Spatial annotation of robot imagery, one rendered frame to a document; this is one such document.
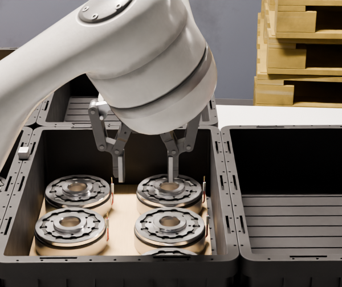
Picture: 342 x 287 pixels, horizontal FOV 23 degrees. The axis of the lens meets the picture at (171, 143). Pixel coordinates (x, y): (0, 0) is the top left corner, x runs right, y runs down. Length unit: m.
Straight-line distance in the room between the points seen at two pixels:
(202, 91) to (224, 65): 3.04
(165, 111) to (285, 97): 2.18
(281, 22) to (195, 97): 2.05
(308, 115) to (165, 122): 1.38
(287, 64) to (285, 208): 1.46
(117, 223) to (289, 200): 0.28
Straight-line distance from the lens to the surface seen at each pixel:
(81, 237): 1.18
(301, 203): 1.34
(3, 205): 1.13
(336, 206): 1.34
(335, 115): 2.01
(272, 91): 2.78
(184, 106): 0.62
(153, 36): 0.60
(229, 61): 3.66
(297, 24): 2.67
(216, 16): 3.60
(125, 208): 1.31
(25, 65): 0.63
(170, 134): 1.00
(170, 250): 1.14
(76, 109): 1.68
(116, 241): 1.23
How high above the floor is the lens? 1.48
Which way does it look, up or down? 25 degrees down
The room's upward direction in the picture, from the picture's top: straight up
